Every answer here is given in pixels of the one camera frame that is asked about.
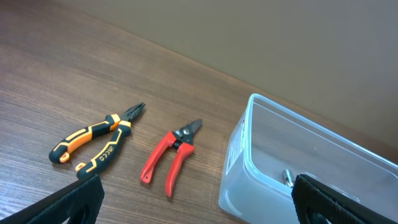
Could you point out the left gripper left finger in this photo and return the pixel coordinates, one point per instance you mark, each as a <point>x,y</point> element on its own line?
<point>79,202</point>

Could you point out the clear plastic container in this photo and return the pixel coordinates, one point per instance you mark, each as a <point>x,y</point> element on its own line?
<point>271,139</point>

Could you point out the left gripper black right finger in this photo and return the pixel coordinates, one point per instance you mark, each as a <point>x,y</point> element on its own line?
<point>317,203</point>

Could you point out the silver socket wrench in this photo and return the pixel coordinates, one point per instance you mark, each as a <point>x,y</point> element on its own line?
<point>288,178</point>

